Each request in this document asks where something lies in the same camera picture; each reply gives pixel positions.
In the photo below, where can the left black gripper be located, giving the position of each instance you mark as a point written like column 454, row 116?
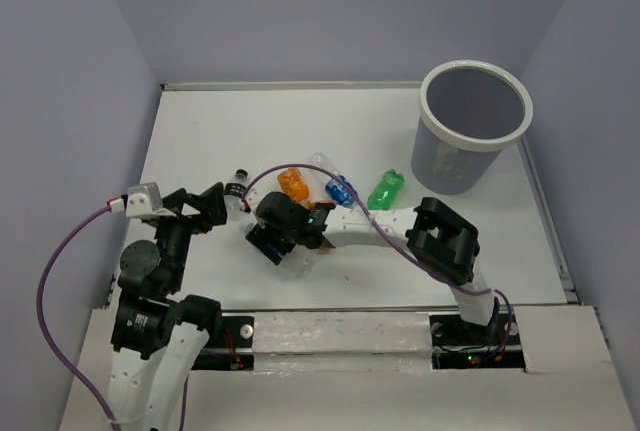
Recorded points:
column 211, row 202

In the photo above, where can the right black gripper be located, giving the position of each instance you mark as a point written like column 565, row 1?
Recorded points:
column 261, row 236

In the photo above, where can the large blue-label clear bottle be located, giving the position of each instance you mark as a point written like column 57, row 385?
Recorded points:
column 295, row 266

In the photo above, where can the small black-capped clear bottle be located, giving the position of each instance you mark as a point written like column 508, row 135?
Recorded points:
column 234, row 191

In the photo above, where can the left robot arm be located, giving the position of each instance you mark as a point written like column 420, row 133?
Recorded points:
column 155, row 339

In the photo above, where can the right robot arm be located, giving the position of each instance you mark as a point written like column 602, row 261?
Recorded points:
column 431, row 236

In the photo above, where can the grey bin with white rim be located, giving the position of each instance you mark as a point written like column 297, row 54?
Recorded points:
column 469, row 112

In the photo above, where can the orange juice bottle rear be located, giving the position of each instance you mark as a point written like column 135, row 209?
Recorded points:
column 293, row 185

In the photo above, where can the green plastic bottle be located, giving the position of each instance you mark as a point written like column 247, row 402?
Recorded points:
column 385, row 192

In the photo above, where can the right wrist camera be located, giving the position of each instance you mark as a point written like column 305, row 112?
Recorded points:
column 251, row 201

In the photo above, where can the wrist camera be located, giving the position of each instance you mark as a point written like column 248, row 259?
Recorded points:
column 138, row 201
column 251, row 201

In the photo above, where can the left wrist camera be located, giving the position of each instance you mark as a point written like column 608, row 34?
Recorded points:
column 138, row 201

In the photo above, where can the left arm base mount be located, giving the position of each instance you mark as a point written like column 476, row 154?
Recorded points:
column 232, row 348

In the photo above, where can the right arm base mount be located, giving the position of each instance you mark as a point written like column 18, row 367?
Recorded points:
column 458, row 345

